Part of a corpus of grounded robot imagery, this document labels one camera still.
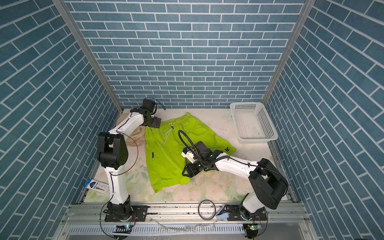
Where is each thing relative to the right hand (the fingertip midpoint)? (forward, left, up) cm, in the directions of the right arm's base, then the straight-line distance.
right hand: (184, 170), depth 81 cm
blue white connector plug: (-19, -21, -6) cm, 29 cm away
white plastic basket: (+45, -45, -9) cm, 64 cm away
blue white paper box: (-10, +48, -5) cm, 50 cm away
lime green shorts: (+16, +16, -4) cm, 23 cm away
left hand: (+30, +27, +4) cm, 40 cm away
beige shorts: (+21, +35, -3) cm, 41 cm away
